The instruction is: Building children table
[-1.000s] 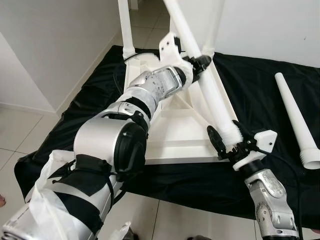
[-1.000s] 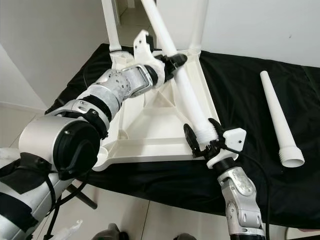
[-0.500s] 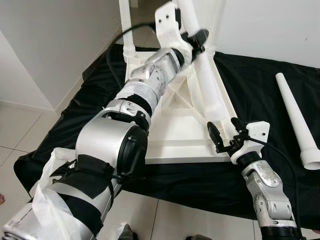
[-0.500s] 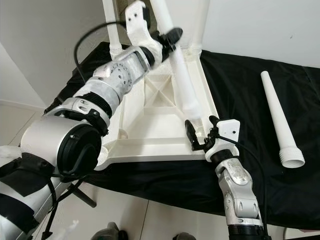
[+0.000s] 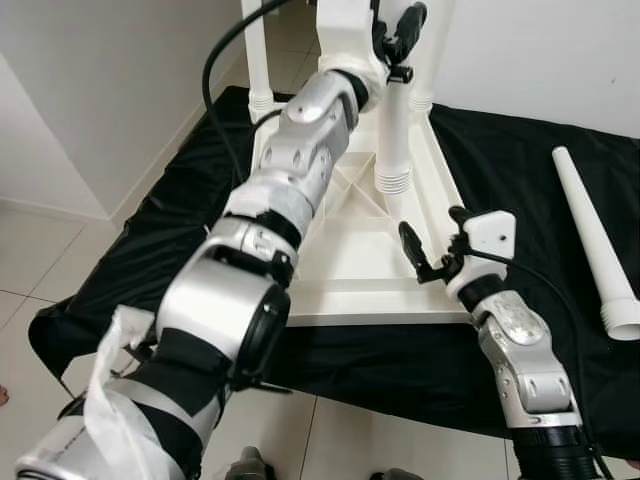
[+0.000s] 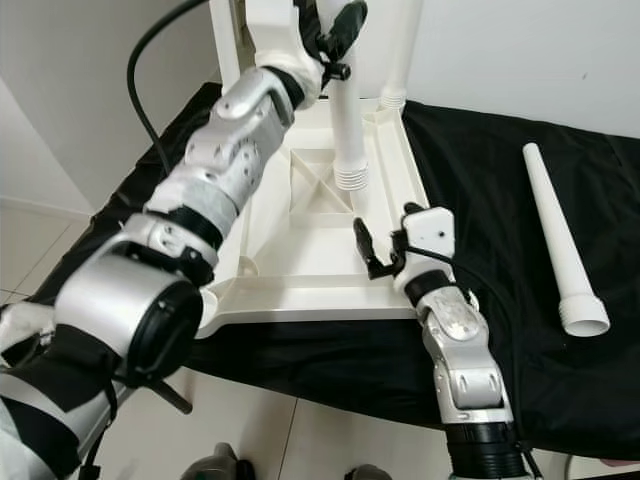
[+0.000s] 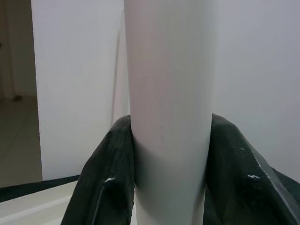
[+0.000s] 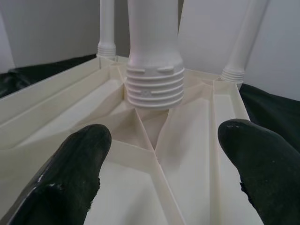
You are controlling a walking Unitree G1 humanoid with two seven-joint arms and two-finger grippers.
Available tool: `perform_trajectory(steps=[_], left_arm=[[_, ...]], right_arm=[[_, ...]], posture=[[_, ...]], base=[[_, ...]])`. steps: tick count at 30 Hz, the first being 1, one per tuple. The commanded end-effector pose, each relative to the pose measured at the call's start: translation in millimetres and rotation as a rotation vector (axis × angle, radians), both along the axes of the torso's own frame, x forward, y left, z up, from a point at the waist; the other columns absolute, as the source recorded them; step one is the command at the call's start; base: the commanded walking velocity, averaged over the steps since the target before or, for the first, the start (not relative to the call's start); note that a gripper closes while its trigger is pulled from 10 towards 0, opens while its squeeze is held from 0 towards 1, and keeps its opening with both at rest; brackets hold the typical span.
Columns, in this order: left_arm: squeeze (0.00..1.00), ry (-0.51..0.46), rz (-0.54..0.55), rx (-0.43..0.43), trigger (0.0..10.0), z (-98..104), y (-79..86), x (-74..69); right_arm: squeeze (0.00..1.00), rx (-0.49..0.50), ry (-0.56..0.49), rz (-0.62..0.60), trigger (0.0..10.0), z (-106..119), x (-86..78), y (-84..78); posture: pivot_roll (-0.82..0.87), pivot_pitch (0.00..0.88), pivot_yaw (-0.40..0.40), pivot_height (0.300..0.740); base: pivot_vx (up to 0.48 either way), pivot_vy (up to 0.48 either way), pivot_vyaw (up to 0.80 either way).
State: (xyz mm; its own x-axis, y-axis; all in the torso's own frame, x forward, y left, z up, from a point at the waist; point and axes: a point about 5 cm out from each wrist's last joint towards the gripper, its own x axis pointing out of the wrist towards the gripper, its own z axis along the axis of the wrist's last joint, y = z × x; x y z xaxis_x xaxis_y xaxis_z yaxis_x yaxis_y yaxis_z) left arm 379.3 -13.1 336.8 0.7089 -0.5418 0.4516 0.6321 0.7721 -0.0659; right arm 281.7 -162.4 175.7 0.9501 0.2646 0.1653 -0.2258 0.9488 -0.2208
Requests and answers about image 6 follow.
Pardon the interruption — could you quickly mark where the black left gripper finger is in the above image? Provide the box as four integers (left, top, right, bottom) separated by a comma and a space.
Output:
324, 0, 369, 49

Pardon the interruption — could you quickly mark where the white plastic table leg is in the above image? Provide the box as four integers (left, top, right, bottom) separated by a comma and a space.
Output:
323, 70, 373, 193
378, 0, 424, 111
522, 143, 611, 338
208, 0, 247, 106

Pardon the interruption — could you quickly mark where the white plastic table top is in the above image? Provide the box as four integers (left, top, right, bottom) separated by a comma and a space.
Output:
198, 92, 431, 336

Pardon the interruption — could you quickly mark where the grey robot right leg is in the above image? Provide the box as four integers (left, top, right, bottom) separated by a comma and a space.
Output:
345, 463, 393, 480

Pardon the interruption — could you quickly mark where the grey robot leg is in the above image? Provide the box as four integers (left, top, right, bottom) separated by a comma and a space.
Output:
190, 443, 257, 480
345, 463, 393, 480

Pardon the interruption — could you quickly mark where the black cloth table cover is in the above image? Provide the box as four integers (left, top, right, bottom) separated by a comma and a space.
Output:
20, 82, 640, 459

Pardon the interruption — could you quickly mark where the grey robot left leg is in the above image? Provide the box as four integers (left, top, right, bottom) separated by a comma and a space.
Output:
190, 443, 257, 480

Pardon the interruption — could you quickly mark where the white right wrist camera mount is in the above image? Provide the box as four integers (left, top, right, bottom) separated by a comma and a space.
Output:
395, 207, 457, 286

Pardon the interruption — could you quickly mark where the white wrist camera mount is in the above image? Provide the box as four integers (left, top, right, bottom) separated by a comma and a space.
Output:
245, 0, 323, 83
395, 207, 457, 286

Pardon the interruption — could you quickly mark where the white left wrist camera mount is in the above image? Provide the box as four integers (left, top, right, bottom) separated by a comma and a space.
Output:
245, 0, 323, 83

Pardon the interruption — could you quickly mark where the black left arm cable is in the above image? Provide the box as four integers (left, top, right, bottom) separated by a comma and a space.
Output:
126, 0, 213, 177

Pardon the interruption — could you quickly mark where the black metal table frame bar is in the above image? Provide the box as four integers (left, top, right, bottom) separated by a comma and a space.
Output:
148, 375, 194, 416

